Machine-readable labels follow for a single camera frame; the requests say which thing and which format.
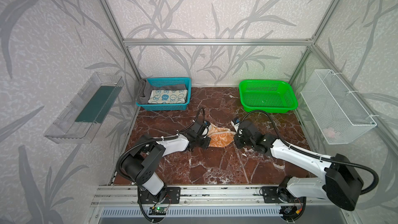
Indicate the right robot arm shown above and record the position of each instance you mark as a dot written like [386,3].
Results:
[335,178]

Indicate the white wire mesh basket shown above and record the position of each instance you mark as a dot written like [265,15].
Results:
[333,105]

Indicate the teal plastic basket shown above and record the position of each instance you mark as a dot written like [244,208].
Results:
[163,81]

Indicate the right circuit board with wires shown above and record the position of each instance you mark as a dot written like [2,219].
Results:
[291,213]

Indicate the grey terry towel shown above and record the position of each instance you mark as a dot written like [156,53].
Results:
[145,88]

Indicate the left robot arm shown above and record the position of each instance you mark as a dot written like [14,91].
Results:
[126,161]

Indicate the clear acrylic wall shelf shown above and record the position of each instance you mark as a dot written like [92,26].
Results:
[80,121]

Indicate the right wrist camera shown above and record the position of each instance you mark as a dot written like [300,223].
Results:
[235,123]

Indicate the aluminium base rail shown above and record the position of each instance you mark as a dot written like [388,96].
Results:
[196,195]

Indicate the green plastic basket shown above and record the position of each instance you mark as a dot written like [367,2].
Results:
[271,96]

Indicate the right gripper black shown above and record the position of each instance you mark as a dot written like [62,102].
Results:
[240,135]

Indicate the blue patterned towel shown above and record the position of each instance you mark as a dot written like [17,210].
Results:
[168,96]

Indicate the orange patterned towel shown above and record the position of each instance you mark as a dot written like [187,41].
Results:
[220,137]

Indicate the pink object in wire basket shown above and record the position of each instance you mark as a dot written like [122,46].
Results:
[330,133]

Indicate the left green circuit board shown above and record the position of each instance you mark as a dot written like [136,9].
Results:
[155,210]

